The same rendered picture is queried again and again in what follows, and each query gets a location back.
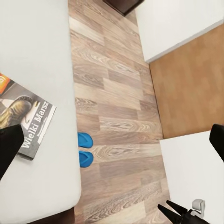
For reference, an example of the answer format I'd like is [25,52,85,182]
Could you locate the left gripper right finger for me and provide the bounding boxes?
[209,124,224,162]

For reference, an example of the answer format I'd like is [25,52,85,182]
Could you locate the sandal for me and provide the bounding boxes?
[79,151,94,168]
[78,133,93,148]

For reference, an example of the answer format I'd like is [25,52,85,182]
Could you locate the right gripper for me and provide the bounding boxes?
[157,200,209,224]

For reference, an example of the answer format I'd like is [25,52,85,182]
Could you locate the hardback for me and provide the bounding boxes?
[0,73,56,161]

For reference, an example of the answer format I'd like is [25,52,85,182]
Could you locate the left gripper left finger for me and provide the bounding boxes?
[0,124,24,180]

